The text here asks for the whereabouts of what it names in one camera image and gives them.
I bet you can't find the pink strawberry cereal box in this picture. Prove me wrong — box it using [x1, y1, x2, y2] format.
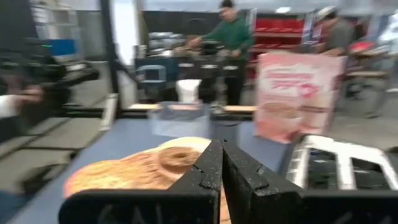
[252, 50, 348, 145]

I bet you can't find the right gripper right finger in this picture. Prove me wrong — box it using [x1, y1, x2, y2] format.
[221, 140, 398, 224]

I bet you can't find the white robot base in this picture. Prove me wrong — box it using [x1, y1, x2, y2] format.
[175, 78, 203, 104]

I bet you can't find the red storage shelf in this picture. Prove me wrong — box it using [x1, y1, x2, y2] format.
[248, 16, 315, 54]

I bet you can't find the brown bagel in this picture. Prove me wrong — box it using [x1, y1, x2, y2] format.
[157, 146, 203, 180]

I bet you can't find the cream round plate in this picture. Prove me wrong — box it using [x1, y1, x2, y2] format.
[151, 136, 214, 157]

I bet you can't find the grey teach pendant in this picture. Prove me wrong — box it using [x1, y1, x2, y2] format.
[136, 64, 168, 85]

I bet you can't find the black mesh cup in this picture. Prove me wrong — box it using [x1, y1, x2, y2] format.
[211, 119, 243, 147]

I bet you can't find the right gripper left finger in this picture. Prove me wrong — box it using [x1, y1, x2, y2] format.
[58, 139, 224, 224]

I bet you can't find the clear plastic container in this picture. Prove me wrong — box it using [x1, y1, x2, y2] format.
[147, 100, 213, 139]

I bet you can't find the black and chrome toaster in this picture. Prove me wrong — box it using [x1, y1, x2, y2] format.
[284, 134, 398, 192]

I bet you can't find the round woven straw placemat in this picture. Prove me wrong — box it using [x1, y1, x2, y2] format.
[63, 150, 231, 224]

